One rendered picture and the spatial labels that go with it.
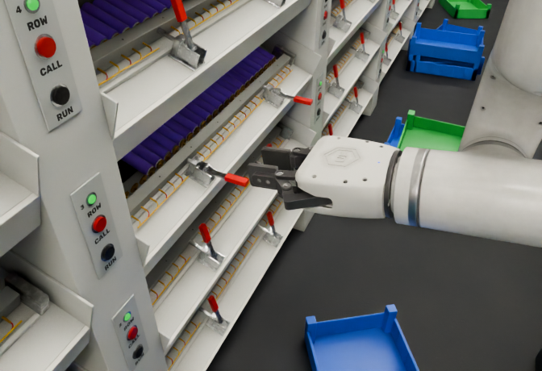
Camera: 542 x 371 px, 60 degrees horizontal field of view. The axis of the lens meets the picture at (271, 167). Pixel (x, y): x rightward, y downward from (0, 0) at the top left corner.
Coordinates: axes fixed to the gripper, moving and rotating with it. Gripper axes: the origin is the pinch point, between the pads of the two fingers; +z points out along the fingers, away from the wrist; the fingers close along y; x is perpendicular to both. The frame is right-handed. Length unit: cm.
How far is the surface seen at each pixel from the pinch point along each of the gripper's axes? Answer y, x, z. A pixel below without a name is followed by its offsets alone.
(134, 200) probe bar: 6.7, 3.4, 17.9
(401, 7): -159, 27, 19
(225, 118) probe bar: -17.1, 3.7, 17.4
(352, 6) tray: -91, 6, 18
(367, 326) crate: -24, 59, -3
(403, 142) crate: -92, 51, 3
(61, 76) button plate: 16.7, -19.1, 8.6
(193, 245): -4.9, 22.9, 21.5
